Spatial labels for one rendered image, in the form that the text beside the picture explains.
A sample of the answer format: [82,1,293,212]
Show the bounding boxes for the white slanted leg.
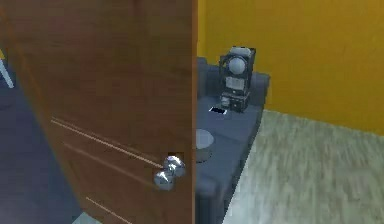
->
[0,58,16,90]

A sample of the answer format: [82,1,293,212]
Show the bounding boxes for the black and grey box device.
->
[218,46,257,113]

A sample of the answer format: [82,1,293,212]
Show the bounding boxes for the brown wooden room door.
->
[0,0,199,224]

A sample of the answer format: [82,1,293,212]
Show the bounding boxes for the grey blue sofa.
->
[195,56,272,224]

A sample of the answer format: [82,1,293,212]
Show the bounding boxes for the grey round bowl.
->
[195,128,215,163]

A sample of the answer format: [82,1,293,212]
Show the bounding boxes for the silver round door knob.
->
[153,154,187,192]

